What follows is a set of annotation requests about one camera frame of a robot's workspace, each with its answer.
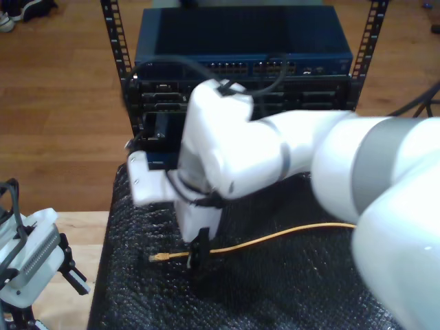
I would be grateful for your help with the dark shoe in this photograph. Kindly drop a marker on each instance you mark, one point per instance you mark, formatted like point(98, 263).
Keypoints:
point(34, 8)

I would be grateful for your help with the flat blue rack device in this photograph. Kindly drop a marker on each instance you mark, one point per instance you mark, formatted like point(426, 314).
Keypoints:
point(159, 165)

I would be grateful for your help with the black textured mat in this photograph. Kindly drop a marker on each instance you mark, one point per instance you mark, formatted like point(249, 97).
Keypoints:
point(275, 292)

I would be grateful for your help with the white sneaker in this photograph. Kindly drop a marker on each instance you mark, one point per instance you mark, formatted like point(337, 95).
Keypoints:
point(6, 22)

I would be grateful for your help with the dark chair legs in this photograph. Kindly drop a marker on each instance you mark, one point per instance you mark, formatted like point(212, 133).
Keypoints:
point(417, 99)

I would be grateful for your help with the blue network switch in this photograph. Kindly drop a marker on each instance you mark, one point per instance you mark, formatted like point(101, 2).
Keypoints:
point(240, 31)

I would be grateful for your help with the black perforated rack rail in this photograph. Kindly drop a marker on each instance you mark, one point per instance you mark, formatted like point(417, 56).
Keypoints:
point(369, 31)
point(115, 31)

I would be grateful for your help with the black rack server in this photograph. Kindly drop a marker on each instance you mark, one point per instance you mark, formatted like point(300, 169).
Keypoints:
point(309, 98)

